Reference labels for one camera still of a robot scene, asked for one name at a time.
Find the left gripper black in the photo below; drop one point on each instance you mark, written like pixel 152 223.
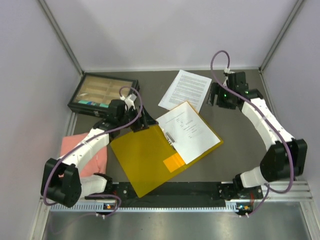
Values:
pixel 144 122

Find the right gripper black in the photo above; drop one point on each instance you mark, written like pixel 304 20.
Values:
pixel 216 88

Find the metal folder clip mechanism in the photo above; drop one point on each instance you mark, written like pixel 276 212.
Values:
pixel 170 139

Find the yellow plastic folder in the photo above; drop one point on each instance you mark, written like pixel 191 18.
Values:
pixel 148 160

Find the black compartment display box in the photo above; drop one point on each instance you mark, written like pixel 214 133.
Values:
pixel 102 90

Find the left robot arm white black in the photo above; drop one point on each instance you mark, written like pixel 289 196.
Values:
pixel 61 181

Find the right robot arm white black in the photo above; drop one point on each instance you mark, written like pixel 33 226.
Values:
pixel 285 155

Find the teal tube right in box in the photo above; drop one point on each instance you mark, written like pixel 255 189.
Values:
pixel 104 105

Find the teal tube in box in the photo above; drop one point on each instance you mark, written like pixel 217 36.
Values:
pixel 104 105
pixel 85 102

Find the teal tube left in box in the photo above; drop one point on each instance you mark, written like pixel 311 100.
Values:
pixel 85 102

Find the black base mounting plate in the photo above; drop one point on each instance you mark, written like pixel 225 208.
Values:
pixel 170 194

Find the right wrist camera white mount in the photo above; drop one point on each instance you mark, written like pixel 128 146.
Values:
pixel 226 73

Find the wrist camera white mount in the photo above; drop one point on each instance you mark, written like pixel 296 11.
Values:
pixel 226 73
pixel 129 100

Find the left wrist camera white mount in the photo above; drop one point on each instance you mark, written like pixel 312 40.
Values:
pixel 129 100

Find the right aluminium frame post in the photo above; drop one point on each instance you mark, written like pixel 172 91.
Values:
pixel 297 7

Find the aluminium frame post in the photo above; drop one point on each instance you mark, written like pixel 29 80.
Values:
pixel 60 35
pixel 297 7

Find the grey slotted cable duct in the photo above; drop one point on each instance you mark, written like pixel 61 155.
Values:
pixel 108 206

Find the aluminium front rail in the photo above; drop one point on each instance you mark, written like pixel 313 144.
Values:
pixel 299 191

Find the left aluminium frame post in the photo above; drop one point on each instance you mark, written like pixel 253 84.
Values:
pixel 60 35

